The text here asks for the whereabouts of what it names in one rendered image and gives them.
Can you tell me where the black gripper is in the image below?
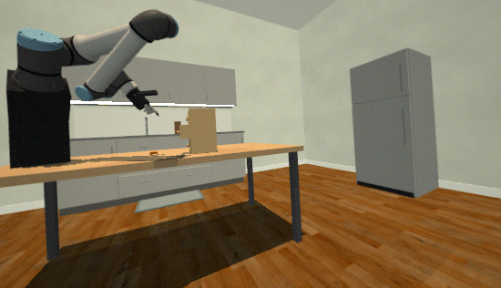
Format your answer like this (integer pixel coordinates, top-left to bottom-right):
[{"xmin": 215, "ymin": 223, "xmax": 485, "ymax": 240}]
[{"xmin": 126, "ymin": 88, "xmax": 158, "ymax": 115}]

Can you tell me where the tan chest of drawers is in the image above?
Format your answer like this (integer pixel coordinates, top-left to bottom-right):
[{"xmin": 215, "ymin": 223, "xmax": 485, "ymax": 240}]
[{"xmin": 188, "ymin": 108, "xmax": 218, "ymax": 154}]

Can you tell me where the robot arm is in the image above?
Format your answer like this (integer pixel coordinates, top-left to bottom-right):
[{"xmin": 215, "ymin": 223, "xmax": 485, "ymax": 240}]
[{"xmin": 12, "ymin": 9, "xmax": 179, "ymax": 102}]

